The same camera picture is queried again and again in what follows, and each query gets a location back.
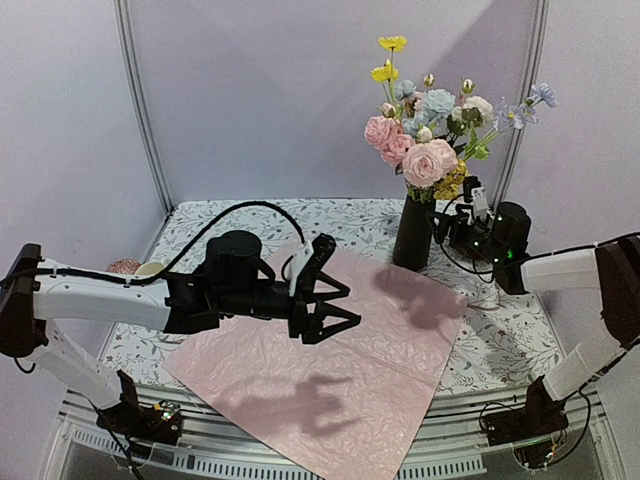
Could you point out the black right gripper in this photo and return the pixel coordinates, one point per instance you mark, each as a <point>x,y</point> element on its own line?
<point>446,223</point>

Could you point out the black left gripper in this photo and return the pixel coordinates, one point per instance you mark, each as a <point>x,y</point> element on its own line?
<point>299,323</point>

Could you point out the yellow small flower sprig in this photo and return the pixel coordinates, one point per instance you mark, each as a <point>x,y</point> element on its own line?
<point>452,184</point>

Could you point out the pink wrapping paper sheet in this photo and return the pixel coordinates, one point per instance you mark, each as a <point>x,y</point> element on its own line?
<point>350,406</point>

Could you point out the single pink carnation stem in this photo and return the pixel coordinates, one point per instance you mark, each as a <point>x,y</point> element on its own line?
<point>386,134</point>

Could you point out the light blue hydrangea stem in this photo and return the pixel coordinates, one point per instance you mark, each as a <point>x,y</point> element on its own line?
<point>437,106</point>

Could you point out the white rose stem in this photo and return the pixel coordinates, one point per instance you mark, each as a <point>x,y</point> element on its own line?
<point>470,111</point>

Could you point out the yellow poppy flower stem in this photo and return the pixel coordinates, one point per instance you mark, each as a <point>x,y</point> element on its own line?
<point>387,75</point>

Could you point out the small blue flower stem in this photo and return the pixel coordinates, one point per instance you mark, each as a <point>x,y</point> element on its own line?
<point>508,118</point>

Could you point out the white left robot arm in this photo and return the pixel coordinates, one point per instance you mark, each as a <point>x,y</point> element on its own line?
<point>39,291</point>

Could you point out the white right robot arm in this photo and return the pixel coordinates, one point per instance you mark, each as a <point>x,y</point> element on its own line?
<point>591,292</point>

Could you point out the tall black vase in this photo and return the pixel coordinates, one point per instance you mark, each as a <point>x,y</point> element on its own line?
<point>413,239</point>

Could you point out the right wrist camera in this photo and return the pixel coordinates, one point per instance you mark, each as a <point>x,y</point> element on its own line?
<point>474,195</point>

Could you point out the right aluminium frame post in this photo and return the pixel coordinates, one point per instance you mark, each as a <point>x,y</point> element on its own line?
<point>528,77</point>

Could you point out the aluminium frame post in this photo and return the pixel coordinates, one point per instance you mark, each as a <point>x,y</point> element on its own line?
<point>124,22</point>
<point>528,77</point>

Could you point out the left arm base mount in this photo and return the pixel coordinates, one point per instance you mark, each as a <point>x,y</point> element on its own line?
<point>160,423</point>

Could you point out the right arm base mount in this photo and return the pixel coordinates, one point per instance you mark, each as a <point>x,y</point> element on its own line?
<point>540,415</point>

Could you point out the left aluminium frame post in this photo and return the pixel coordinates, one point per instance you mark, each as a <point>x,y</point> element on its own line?
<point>124,22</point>

